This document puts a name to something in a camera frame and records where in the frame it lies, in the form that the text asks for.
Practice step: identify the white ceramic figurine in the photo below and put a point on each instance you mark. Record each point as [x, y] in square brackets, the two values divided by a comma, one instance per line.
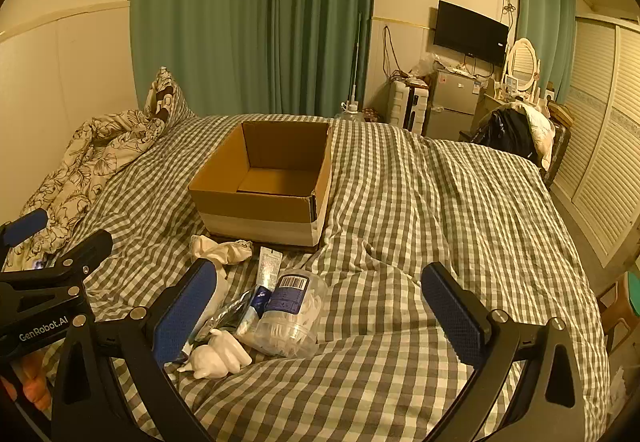
[217, 354]

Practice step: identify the white jacket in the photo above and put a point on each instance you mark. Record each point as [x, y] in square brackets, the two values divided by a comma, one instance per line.
[542, 131]

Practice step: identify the narrow green curtain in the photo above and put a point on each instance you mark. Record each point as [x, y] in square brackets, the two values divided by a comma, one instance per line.
[542, 21]

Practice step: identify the person's left hand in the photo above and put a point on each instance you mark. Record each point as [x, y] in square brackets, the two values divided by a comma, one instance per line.
[35, 382]

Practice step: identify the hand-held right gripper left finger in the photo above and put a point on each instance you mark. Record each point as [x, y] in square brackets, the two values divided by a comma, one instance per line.
[184, 317]

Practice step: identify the floral pillow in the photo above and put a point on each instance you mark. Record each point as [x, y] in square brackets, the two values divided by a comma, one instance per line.
[165, 94]

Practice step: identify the floral quilt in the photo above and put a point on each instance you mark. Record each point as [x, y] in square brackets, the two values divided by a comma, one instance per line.
[75, 171]

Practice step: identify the black backpack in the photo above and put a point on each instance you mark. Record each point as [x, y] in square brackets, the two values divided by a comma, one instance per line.
[505, 129]

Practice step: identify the white louvered wardrobe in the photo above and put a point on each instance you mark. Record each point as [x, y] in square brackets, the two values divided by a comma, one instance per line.
[600, 131]

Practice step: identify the white suitcase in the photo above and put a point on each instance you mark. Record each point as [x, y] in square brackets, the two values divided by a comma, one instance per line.
[407, 104]

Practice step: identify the white and blue tube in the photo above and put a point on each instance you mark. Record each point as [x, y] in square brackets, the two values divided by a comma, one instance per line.
[267, 269]

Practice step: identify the silver small fridge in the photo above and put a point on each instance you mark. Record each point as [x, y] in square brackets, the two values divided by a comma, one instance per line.
[450, 101]

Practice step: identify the clear jar of cotton swabs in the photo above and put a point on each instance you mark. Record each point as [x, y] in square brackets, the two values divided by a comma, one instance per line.
[292, 317]

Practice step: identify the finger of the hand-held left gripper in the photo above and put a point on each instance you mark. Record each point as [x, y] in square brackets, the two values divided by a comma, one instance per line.
[27, 227]
[90, 247]

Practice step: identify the black wall television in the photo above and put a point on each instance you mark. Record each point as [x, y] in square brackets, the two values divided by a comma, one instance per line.
[470, 34]

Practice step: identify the grey mop pole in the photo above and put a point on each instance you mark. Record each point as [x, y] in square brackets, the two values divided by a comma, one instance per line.
[355, 61]

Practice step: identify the dark suitcase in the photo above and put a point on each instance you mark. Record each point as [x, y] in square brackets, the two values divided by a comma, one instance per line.
[557, 151]

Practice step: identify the clear plastic wrapper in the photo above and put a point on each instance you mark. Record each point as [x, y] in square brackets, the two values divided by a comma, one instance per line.
[227, 312]

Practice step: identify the plastic bag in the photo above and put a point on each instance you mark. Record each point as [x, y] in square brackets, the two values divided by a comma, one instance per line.
[425, 66]

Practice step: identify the wide green curtain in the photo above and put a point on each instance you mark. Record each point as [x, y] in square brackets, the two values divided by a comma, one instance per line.
[240, 11]

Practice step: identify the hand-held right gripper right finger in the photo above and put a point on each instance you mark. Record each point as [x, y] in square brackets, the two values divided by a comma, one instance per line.
[450, 312]

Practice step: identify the green stool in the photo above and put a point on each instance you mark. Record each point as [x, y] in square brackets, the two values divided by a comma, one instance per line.
[631, 299]

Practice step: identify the white cloth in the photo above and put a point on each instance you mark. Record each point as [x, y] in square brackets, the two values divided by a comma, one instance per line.
[220, 249]

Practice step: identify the brown cardboard box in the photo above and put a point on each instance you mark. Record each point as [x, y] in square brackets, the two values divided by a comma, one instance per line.
[280, 161]

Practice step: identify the oval white vanity mirror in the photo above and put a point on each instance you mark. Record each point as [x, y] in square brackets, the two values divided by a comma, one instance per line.
[523, 61]

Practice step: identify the clear water jug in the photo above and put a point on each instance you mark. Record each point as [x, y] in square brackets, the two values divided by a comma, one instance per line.
[348, 111]

